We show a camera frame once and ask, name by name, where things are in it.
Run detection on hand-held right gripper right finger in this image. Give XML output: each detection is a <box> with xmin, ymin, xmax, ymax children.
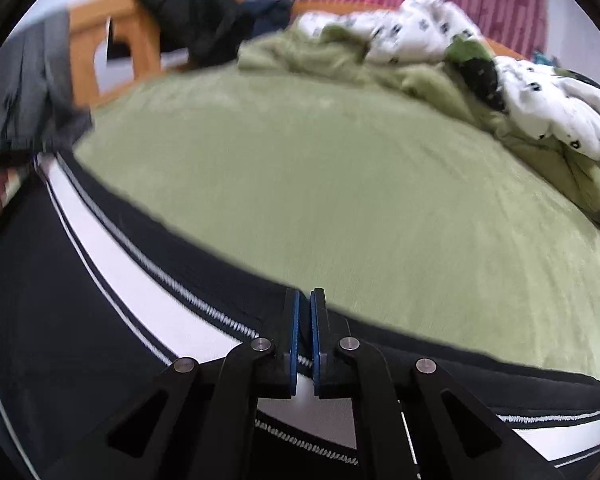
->
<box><xmin>310</xmin><ymin>287</ymin><xmax>567</xmax><ymax>480</ymax></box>

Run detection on green fleece blanket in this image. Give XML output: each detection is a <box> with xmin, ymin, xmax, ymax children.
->
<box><xmin>72</xmin><ymin>25</ymin><xmax>600</xmax><ymax>376</ymax></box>

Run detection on black pants with white stripe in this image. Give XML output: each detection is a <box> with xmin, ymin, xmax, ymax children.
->
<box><xmin>0</xmin><ymin>150</ymin><xmax>600</xmax><ymax>480</ymax></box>

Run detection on grey garment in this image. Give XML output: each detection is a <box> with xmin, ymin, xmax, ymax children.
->
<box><xmin>0</xmin><ymin>10</ymin><xmax>93</xmax><ymax>171</ymax></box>

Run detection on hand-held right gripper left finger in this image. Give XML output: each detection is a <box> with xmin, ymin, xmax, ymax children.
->
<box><xmin>45</xmin><ymin>287</ymin><xmax>301</xmax><ymax>480</ymax></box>

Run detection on wooden bed frame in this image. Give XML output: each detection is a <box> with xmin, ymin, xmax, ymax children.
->
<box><xmin>0</xmin><ymin>0</ymin><xmax>531</xmax><ymax>126</ymax></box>

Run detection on white patterned quilt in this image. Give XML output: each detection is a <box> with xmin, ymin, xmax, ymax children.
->
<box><xmin>297</xmin><ymin>0</ymin><xmax>600</xmax><ymax>161</ymax></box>

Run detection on black jacket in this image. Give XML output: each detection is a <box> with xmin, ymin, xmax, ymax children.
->
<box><xmin>130</xmin><ymin>0</ymin><xmax>253</xmax><ymax>68</ymax></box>

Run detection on navy cloth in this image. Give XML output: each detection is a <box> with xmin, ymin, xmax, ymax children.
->
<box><xmin>240</xmin><ymin>0</ymin><xmax>296</xmax><ymax>38</ymax></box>

